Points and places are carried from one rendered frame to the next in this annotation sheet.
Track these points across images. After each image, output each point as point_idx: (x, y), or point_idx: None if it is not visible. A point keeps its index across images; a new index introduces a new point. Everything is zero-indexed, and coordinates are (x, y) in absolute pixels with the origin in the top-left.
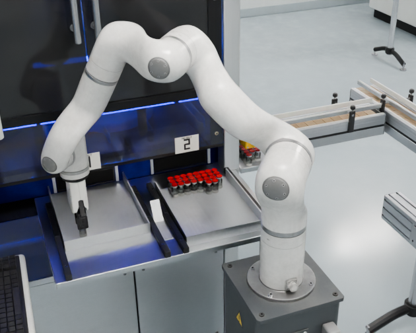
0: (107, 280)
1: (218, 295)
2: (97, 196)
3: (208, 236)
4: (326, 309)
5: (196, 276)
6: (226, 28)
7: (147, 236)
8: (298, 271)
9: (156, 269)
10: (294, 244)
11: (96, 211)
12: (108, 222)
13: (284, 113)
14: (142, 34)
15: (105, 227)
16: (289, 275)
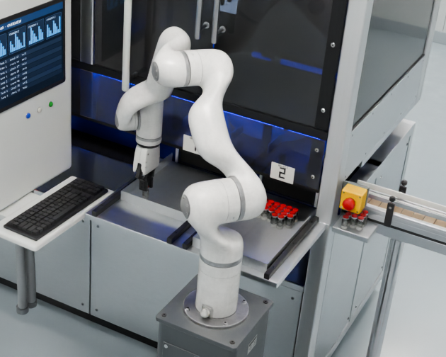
0: (190, 263)
1: (288, 346)
2: (197, 180)
3: None
4: (217, 349)
5: (269, 311)
6: (338, 77)
7: (180, 224)
8: (215, 303)
9: None
10: (210, 273)
11: (178, 188)
12: (173, 200)
13: (430, 202)
14: (167, 42)
15: (166, 201)
16: (205, 301)
